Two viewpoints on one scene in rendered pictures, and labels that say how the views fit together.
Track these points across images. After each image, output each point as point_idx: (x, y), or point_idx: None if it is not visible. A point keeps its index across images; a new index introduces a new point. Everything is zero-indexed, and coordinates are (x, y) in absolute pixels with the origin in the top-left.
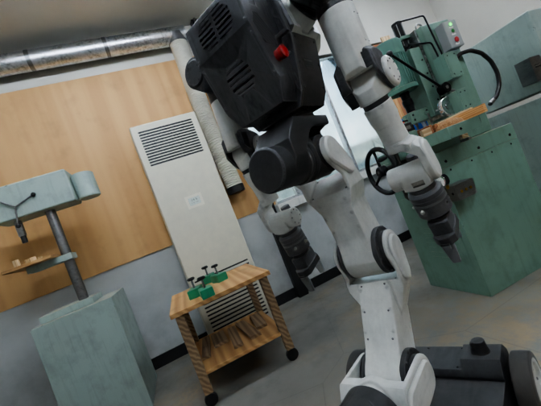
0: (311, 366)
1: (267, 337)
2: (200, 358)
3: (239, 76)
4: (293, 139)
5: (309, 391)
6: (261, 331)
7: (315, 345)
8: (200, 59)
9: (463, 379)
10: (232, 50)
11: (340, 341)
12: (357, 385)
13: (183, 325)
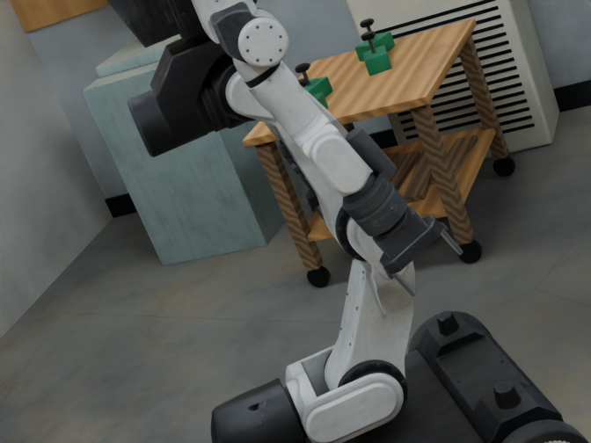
0: (476, 288)
1: (421, 213)
2: (302, 213)
3: None
4: (164, 98)
5: None
6: (433, 190)
7: (527, 248)
8: None
9: (470, 422)
10: None
11: (561, 260)
12: (292, 376)
13: (266, 158)
